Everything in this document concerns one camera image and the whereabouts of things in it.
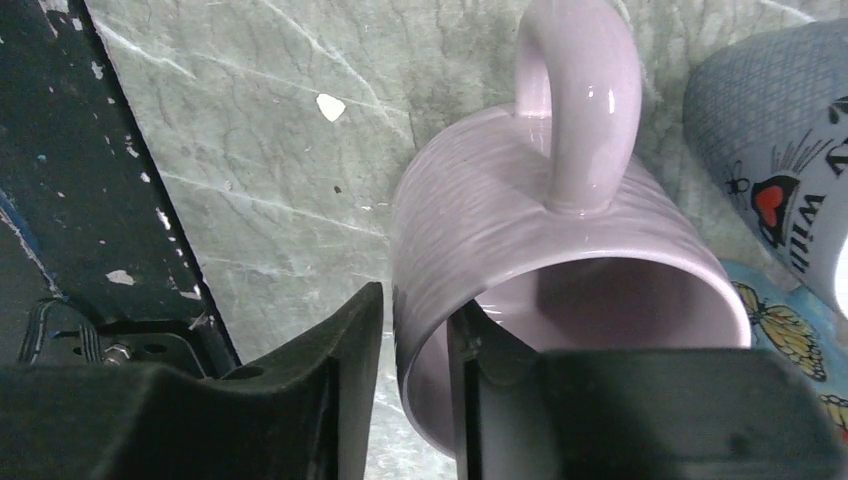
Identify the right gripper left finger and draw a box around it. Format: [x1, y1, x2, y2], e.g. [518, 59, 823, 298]
[1, 282, 384, 479]

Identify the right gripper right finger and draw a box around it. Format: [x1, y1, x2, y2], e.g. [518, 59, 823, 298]
[447, 302, 847, 479]

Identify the grey lilac mug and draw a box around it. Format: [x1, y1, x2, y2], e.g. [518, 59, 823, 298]
[390, 1, 752, 456]

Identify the blue butterfly mug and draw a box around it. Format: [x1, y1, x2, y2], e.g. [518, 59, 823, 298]
[721, 260, 847, 443]

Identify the small grey printed mug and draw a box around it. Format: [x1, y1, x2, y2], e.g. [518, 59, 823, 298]
[683, 18, 847, 315]

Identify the black base frame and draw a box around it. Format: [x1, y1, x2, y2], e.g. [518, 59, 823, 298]
[1, 1, 240, 377]

